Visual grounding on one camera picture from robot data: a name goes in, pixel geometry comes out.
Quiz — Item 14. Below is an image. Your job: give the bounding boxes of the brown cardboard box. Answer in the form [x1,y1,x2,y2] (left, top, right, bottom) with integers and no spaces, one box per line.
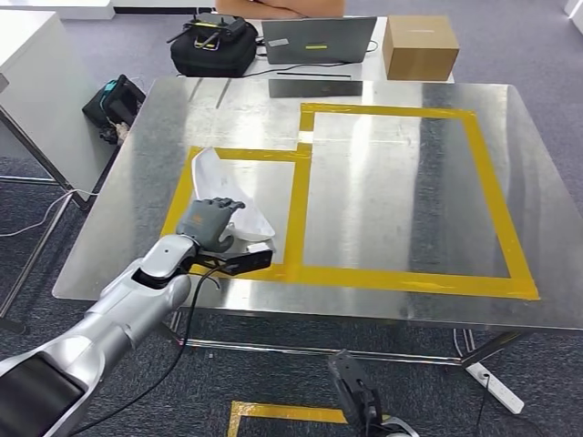
[381,14,461,82]

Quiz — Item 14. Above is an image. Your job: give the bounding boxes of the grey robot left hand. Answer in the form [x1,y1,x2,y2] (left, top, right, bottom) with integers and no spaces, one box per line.
[176,197,246,254]

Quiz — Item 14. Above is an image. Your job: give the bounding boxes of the white desk steel legs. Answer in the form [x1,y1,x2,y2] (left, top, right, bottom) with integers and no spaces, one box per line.
[0,8,119,333]

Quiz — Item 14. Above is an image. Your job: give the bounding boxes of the black remote controller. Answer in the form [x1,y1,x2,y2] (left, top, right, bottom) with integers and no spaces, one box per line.
[165,13,248,51]

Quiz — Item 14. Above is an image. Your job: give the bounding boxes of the white power strip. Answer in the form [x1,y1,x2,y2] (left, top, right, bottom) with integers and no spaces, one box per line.
[464,361,526,415]

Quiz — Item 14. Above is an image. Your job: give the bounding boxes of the yellow floor tape square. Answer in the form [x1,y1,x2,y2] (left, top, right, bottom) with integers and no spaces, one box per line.
[227,401,393,437]

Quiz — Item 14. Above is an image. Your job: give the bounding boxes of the white cabinet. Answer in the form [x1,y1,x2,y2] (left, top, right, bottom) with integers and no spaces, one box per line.
[564,0,583,36]

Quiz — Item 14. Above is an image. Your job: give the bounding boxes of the black bag teal trim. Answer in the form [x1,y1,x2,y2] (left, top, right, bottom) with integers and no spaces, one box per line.
[82,74,147,146]

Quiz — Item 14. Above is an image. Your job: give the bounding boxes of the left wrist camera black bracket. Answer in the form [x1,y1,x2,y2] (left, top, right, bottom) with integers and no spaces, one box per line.
[196,242,274,279]

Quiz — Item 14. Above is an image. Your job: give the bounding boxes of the grey laptop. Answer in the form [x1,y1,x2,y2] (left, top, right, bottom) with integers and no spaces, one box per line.
[261,15,378,66]

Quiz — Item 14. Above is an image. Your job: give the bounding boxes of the white floor cable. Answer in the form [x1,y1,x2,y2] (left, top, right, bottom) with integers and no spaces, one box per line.
[0,188,99,238]

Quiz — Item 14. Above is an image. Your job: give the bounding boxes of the yellow tape on workbench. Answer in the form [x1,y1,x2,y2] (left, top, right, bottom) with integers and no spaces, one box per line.
[160,102,541,301]

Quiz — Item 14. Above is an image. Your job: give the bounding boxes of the white plastic shell part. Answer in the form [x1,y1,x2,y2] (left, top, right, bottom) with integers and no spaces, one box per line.
[191,147,276,240]

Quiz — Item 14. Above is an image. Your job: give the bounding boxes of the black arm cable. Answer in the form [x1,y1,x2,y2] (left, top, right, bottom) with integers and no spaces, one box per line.
[68,265,224,437]

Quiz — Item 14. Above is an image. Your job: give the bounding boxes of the stainless steel workbench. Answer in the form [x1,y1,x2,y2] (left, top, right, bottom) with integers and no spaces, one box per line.
[52,76,583,369]

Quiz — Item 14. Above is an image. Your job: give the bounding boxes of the black floor cable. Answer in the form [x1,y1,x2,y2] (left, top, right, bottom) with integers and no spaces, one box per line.
[473,373,492,437]

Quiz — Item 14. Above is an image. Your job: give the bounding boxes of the black carrying case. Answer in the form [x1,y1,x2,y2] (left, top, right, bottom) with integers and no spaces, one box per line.
[169,21,259,79]

